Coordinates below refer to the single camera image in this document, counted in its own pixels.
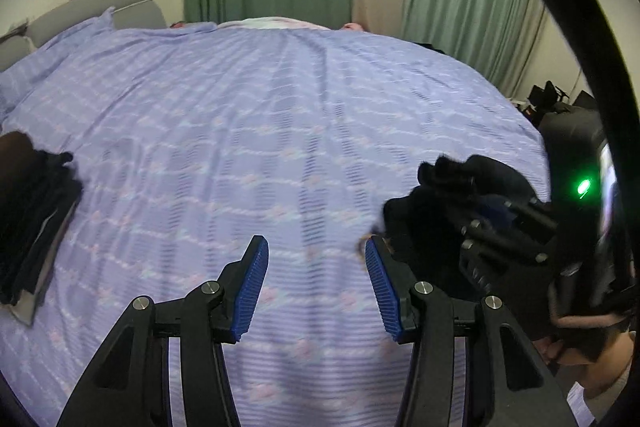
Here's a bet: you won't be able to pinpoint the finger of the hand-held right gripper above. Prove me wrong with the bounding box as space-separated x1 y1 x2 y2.
477 193 558 233
459 219 553 303

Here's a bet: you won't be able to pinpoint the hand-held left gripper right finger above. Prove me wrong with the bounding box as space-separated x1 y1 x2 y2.
364 237 581 427

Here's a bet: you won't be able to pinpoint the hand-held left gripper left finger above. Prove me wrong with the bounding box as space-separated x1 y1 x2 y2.
56 235 271 427

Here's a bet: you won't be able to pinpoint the black pants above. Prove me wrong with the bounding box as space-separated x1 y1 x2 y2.
382 154 543 308

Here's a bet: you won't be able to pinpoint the dark equipment pile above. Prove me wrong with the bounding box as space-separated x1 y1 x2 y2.
520 80 598 128

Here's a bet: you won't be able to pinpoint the person's head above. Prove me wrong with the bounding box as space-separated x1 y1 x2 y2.
547 289 640 408

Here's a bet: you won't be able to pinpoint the black curved band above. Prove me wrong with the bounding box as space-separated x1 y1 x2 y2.
450 0 640 293

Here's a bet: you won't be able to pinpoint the bed with purple patterned sheet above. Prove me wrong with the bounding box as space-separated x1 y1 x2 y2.
0 9 551 427

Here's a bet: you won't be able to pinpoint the stack of folded dark clothes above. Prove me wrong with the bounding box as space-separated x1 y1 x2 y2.
0 132 85 326

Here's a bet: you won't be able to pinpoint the white pink pillow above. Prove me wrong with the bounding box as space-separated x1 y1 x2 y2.
169 17 368 32

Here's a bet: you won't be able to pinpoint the grey padded headboard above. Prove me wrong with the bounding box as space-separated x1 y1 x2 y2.
0 0 168 72

